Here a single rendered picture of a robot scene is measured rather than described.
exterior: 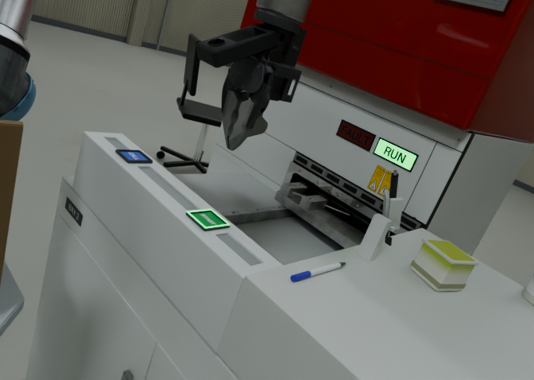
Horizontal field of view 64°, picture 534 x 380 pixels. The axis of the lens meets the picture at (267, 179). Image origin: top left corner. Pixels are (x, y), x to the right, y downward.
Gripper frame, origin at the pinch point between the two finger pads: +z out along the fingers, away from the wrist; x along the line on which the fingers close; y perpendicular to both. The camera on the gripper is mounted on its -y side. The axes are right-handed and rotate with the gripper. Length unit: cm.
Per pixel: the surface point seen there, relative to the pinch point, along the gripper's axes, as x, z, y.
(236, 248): -7.9, 15.1, 0.8
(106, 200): 24.5, 23.6, -4.0
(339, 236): -1, 24, 46
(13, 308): 4.8, 28.7, -26.0
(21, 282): 110, 111, 17
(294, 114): 35, 3, 59
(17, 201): 179, 111, 35
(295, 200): 16, 23, 48
